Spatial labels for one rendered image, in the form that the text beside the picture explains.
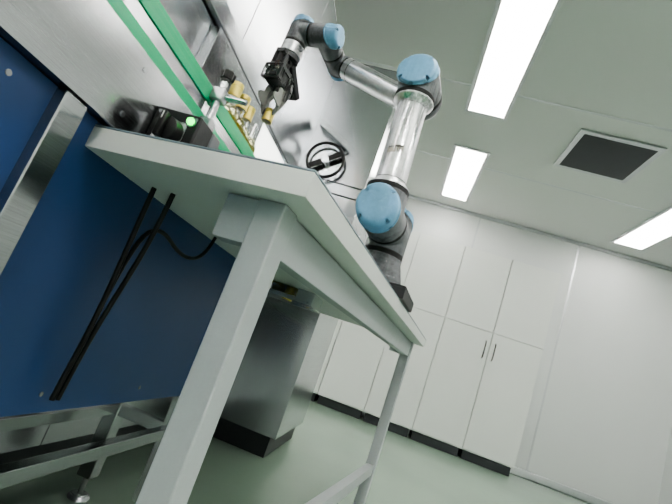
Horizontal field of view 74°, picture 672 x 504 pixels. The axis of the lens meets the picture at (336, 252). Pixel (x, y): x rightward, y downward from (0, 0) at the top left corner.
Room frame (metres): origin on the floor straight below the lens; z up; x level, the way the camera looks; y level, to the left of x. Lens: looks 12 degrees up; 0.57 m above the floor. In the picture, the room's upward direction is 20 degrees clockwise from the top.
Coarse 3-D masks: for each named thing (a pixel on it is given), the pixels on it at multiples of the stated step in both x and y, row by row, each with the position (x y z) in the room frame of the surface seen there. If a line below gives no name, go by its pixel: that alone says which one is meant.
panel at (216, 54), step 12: (216, 36) 1.15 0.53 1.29; (204, 48) 1.15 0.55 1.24; (216, 48) 1.17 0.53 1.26; (228, 48) 1.22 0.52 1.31; (204, 60) 1.15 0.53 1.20; (216, 60) 1.19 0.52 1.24; (228, 60) 1.25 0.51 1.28; (204, 72) 1.17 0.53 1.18; (216, 72) 1.22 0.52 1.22; (240, 72) 1.33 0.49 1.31; (216, 84) 1.24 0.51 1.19; (252, 96) 1.47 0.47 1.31; (252, 120) 1.54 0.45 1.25; (276, 144) 1.81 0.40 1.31
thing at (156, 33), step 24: (120, 0) 0.54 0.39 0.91; (144, 0) 0.57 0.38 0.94; (144, 24) 0.60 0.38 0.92; (168, 24) 0.63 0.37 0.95; (144, 48) 0.61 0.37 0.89; (168, 48) 0.66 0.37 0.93; (168, 72) 0.68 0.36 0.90; (192, 72) 0.73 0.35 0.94; (192, 96) 0.77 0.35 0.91; (216, 120) 0.87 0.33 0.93; (240, 144) 0.99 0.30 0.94
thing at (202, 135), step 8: (160, 112) 0.66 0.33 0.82; (176, 112) 0.66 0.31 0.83; (184, 120) 0.65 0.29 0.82; (200, 120) 0.65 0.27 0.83; (184, 128) 0.65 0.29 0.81; (192, 128) 0.65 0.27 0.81; (200, 128) 0.66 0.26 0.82; (208, 128) 0.68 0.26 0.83; (184, 136) 0.65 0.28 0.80; (192, 136) 0.65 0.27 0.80; (200, 136) 0.66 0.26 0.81; (208, 136) 0.68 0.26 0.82; (200, 144) 0.67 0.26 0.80; (208, 144) 0.70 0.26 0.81; (216, 144) 0.72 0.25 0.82
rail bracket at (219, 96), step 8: (224, 72) 0.80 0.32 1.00; (232, 72) 0.80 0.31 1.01; (224, 80) 0.80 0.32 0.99; (232, 80) 0.81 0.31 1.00; (216, 88) 0.80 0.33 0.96; (224, 88) 0.80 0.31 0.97; (216, 96) 0.80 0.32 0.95; (224, 96) 0.80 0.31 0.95; (232, 96) 0.80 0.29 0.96; (216, 104) 0.81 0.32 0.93; (224, 104) 0.82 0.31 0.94; (240, 104) 0.80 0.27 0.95; (208, 112) 0.81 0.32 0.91; (216, 112) 0.81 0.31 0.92; (208, 120) 0.80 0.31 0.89
